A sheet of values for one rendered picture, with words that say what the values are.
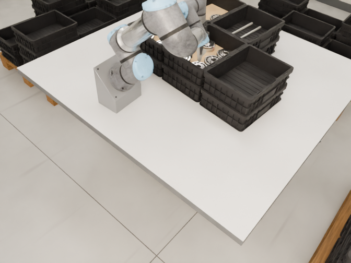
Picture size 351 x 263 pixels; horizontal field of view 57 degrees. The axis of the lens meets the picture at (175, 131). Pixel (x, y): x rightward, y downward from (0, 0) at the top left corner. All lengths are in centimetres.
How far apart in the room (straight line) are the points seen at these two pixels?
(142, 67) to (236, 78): 56
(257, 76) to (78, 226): 140
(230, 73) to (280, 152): 52
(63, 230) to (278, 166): 133
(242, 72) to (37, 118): 171
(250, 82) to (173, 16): 78
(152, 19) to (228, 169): 75
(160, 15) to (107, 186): 142
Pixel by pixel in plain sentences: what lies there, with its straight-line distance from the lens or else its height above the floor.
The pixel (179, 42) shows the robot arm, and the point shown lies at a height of 129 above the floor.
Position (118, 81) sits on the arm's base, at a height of 88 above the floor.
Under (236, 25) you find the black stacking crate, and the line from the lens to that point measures 233.
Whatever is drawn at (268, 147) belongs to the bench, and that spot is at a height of 70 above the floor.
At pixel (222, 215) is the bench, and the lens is 140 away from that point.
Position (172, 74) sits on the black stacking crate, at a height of 80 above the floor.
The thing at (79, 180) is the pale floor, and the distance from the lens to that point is 237.
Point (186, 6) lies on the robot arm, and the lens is 157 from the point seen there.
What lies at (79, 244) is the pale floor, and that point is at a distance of 213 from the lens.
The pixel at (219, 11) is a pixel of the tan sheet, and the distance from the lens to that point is 247.
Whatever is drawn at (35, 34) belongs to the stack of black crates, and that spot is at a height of 49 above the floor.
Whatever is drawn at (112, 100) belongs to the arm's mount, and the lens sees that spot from 171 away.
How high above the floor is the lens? 191
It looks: 47 degrees down
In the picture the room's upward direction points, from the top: 5 degrees clockwise
